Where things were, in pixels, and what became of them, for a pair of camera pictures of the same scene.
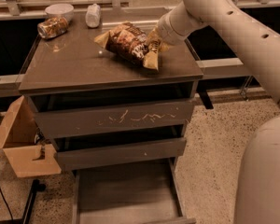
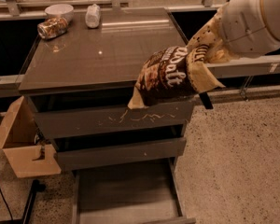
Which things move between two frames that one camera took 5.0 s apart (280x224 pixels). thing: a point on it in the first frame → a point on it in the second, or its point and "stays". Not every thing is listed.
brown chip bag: x=129 y=40 → x=172 y=74
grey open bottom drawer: x=146 y=193 stays
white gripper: x=167 y=31 → x=244 y=25
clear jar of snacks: x=52 y=27 stays
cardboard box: x=14 y=134 stays
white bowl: x=60 y=9 stays
